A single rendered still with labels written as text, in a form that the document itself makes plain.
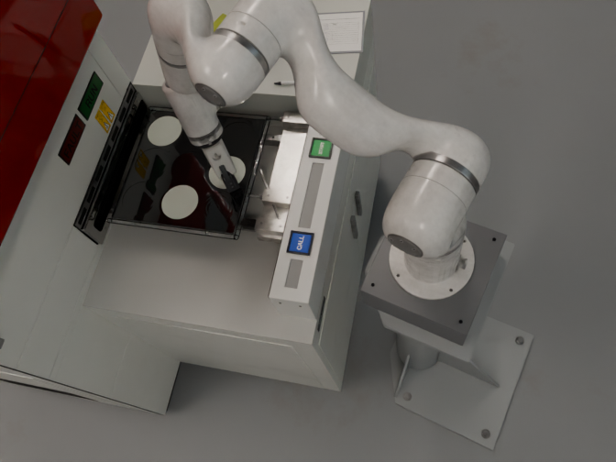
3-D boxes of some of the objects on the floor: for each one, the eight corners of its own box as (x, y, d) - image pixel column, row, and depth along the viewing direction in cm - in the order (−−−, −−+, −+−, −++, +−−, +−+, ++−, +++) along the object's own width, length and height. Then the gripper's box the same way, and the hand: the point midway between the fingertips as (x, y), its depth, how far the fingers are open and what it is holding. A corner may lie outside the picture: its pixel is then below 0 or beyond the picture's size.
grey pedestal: (533, 335, 208) (607, 253, 134) (492, 450, 194) (549, 428, 120) (403, 282, 223) (406, 181, 149) (357, 385, 209) (335, 330, 136)
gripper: (186, 125, 139) (214, 179, 152) (197, 156, 128) (226, 212, 141) (214, 112, 139) (240, 167, 152) (226, 143, 129) (254, 199, 141)
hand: (231, 182), depth 145 cm, fingers closed
